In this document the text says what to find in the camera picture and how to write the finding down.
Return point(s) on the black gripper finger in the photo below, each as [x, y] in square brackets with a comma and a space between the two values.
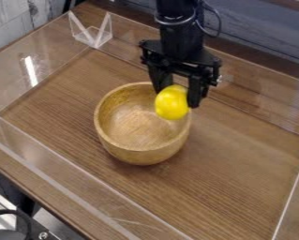
[194, 91]
[161, 78]

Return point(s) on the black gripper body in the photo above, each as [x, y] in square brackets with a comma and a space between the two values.
[201, 63]

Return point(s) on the yellow lemon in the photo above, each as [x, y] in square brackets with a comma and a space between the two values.
[170, 102]

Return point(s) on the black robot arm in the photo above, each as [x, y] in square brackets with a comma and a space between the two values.
[178, 52]

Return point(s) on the brown wooden bowl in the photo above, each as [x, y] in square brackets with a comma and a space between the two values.
[134, 133]

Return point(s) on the clear acrylic tray wall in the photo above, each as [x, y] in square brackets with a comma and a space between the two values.
[122, 174]

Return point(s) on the black metal table mount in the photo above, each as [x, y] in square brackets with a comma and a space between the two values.
[48, 227]

